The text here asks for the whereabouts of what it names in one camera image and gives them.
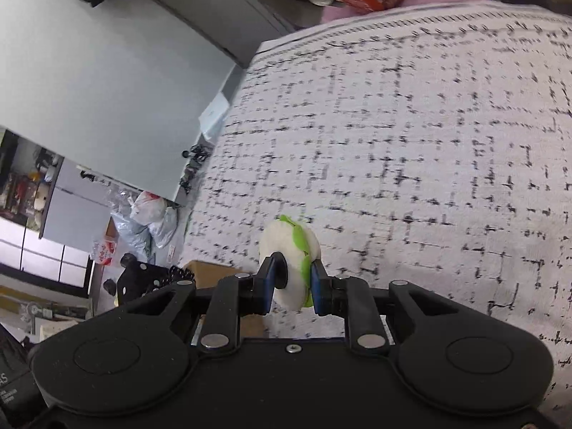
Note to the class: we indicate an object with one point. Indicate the white plastic bag red print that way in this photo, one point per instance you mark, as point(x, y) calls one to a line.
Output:
point(147, 208)

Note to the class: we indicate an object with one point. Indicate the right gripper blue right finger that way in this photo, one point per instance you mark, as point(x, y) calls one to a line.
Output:
point(328, 292)

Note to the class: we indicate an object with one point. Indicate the kitchen shelf with items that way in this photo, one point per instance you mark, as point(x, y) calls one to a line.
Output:
point(28, 175)

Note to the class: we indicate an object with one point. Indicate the red white snack package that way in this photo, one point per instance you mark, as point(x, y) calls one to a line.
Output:
point(103, 251)

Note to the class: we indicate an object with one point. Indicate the brown cardboard box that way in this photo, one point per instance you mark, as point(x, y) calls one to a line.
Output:
point(211, 276)

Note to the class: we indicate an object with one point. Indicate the grey plastic bag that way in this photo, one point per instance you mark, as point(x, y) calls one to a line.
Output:
point(143, 239)

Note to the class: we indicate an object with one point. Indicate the black felt stitched patch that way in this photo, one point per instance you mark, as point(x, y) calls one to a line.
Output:
point(179, 274)

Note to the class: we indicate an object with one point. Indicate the dark grey wardrobe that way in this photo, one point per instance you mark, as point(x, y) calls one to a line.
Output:
point(239, 27)

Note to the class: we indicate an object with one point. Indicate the white foam box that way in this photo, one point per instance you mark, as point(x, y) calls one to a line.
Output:
point(213, 117)

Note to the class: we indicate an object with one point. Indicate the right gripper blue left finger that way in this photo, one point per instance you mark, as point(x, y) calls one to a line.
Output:
point(258, 291)

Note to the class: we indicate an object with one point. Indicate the pink bed sheet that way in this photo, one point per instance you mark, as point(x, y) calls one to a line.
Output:
point(402, 4)

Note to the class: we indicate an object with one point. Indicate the white black patterned blanket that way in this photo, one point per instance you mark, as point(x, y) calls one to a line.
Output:
point(431, 144)

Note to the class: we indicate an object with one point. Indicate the black polka dot stool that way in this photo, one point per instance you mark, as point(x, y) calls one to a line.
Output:
point(138, 279)

